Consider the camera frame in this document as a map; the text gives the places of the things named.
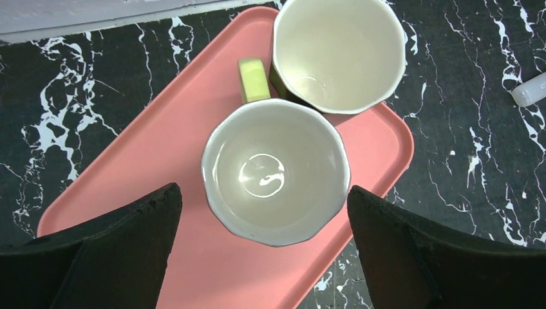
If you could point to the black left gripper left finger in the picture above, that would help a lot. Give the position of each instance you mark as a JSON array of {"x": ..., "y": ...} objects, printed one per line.
[{"x": 116, "y": 260}]

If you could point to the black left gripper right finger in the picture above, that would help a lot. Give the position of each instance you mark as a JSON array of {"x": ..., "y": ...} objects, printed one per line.
[{"x": 410, "y": 261}]

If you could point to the pink serving tray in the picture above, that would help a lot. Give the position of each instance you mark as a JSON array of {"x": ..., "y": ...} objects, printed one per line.
[{"x": 208, "y": 266}]

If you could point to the yellow-green mug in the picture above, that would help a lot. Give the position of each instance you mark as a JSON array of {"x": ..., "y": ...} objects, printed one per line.
[{"x": 275, "y": 172}]

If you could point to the orange white marker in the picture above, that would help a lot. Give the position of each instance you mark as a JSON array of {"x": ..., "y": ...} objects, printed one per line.
[{"x": 530, "y": 92}]

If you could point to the black mug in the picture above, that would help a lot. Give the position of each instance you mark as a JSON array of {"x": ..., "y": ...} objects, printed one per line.
[{"x": 339, "y": 57}]

